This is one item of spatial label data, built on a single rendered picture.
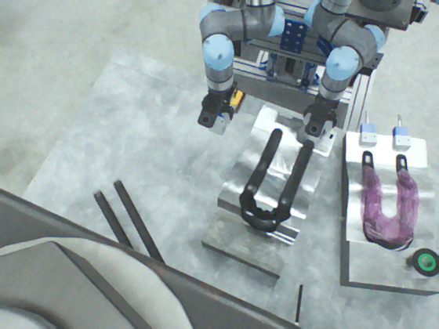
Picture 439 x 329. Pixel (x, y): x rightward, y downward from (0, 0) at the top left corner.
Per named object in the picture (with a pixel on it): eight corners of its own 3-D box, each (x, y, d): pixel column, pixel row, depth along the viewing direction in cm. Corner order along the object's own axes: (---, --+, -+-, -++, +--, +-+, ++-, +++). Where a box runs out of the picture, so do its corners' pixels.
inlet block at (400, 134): (389, 117, 150) (394, 109, 145) (404, 118, 150) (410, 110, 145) (390, 151, 146) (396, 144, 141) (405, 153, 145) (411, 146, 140)
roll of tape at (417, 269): (403, 252, 125) (408, 250, 121) (430, 247, 125) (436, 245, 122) (412, 280, 122) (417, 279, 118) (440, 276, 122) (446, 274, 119)
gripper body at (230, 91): (238, 93, 132) (239, 70, 121) (226, 116, 129) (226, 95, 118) (215, 84, 133) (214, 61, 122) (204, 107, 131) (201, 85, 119)
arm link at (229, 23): (238, 18, 121) (244, 50, 117) (197, 23, 120) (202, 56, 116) (238, -2, 113) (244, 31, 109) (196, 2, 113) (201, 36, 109)
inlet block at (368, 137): (357, 113, 151) (361, 106, 146) (371, 115, 151) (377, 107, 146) (357, 148, 146) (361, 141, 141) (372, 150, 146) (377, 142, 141)
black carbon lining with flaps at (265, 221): (272, 128, 145) (275, 114, 136) (318, 146, 142) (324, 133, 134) (230, 221, 134) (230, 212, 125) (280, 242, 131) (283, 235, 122)
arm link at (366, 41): (357, 9, 117) (331, 34, 114) (392, 33, 113) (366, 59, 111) (350, 29, 124) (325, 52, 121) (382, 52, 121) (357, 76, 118)
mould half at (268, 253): (261, 117, 155) (264, 98, 142) (331, 144, 150) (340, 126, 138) (201, 244, 138) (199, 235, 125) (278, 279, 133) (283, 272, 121)
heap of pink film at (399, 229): (357, 164, 141) (364, 154, 134) (412, 170, 140) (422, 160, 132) (357, 243, 131) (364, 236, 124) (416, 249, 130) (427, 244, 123)
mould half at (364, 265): (342, 139, 151) (350, 124, 141) (419, 146, 149) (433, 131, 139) (339, 285, 132) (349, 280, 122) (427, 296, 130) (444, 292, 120)
